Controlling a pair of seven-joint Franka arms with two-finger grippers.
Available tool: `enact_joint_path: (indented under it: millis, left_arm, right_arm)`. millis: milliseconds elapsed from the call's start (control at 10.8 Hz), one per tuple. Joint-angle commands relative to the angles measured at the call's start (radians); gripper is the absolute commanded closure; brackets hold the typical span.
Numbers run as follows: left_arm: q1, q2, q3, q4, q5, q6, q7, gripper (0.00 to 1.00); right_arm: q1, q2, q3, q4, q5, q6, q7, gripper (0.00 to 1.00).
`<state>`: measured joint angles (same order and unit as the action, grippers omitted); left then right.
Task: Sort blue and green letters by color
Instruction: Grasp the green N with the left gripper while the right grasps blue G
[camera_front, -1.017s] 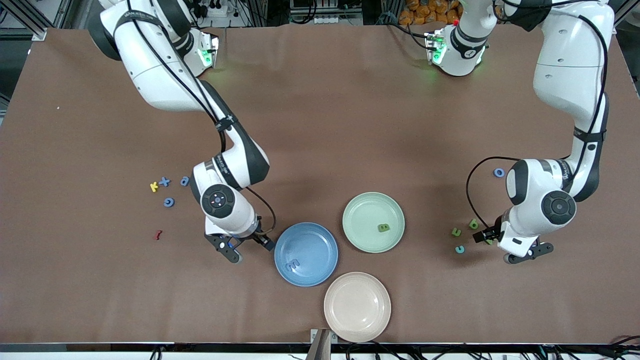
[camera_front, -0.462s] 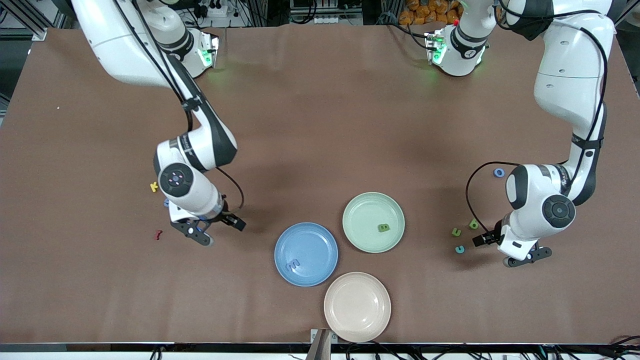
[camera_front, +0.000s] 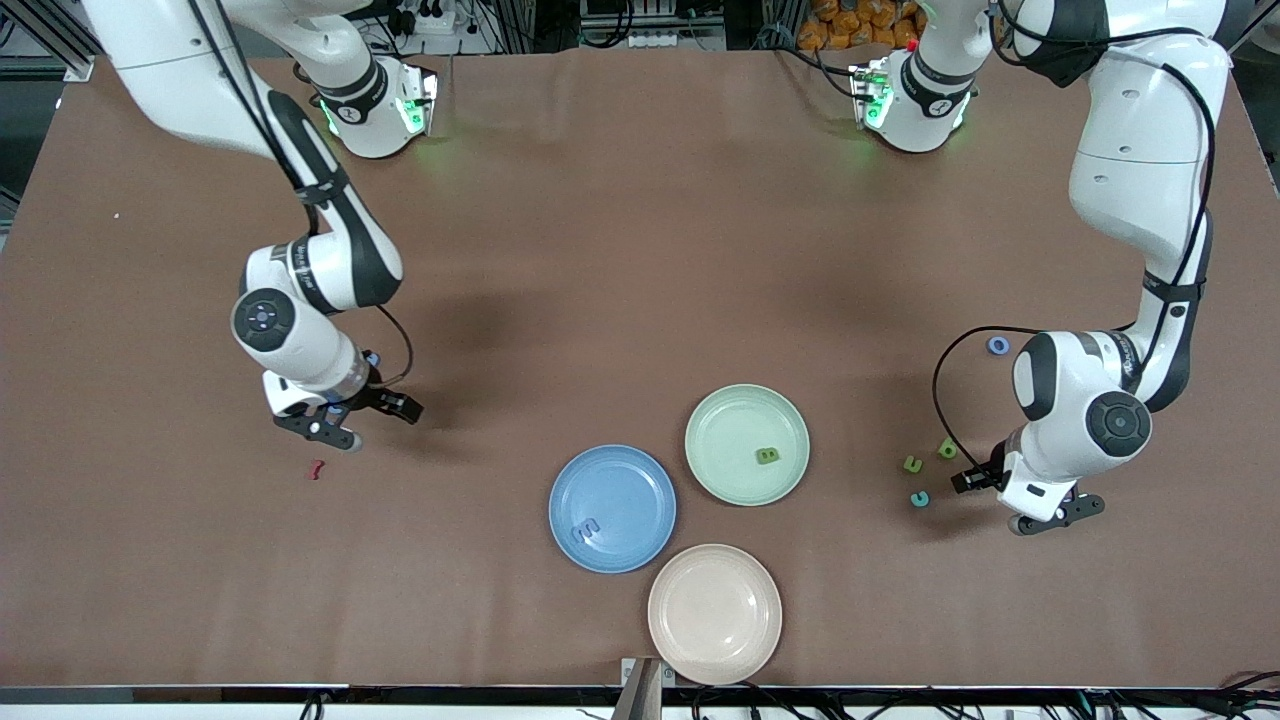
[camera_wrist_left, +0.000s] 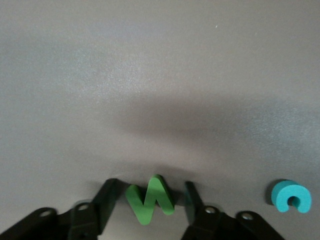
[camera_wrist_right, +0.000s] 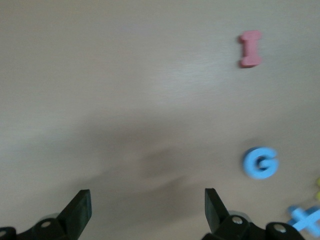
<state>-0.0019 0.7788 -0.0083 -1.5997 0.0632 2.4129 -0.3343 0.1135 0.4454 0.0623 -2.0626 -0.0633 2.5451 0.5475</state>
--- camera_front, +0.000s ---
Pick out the green plate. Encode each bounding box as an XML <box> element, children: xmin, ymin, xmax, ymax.
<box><xmin>684</xmin><ymin>383</ymin><xmax>811</xmax><ymax>507</ymax></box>

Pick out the blue plate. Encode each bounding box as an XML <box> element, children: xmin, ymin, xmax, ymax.
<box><xmin>548</xmin><ymin>444</ymin><xmax>678</xmax><ymax>575</ymax></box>

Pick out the brown table cover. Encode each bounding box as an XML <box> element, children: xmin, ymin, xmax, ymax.
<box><xmin>0</xmin><ymin>45</ymin><xmax>1280</xmax><ymax>691</ymax></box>

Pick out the beige plate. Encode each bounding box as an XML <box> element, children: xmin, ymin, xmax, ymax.
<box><xmin>647</xmin><ymin>543</ymin><xmax>783</xmax><ymax>687</ymax></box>

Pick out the power strip with plugs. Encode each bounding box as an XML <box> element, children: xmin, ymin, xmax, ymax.
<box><xmin>395</xmin><ymin>0</ymin><xmax>456</xmax><ymax>36</ymax></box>

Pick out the bag of oranges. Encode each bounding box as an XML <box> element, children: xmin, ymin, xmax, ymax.
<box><xmin>797</xmin><ymin>0</ymin><xmax>926</xmax><ymax>51</ymax></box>

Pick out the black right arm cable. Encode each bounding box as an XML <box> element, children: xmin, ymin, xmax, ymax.
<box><xmin>185</xmin><ymin>0</ymin><xmax>414</xmax><ymax>393</ymax></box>

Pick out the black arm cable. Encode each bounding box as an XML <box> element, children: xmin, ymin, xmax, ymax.
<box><xmin>185</xmin><ymin>0</ymin><xmax>414</xmax><ymax>393</ymax></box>
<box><xmin>932</xmin><ymin>0</ymin><xmax>1218</xmax><ymax>476</ymax></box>

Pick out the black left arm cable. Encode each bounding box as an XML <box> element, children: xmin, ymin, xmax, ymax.
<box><xmin>932</xmin><ymin>0</ymin><xmax>1218</xmax><ymax>476</ymax></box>

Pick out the metal table edge rail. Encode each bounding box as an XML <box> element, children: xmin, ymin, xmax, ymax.
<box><xmin>0</xmin><ymin>684</ymin><xmax>1280</xmax><ymax>707</ymax></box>

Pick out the metal bracket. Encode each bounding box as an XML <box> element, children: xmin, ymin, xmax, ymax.
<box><xmin>612</xmin><ymin>657</ymin><xmax>677</xmax><ymax>720</ymax></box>

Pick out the aluminium frame profile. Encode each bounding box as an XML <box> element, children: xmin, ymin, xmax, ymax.
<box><xmin>0</xmin><ymin>0</ymin><xmax>101</xmax><ymax>83</ymax></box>

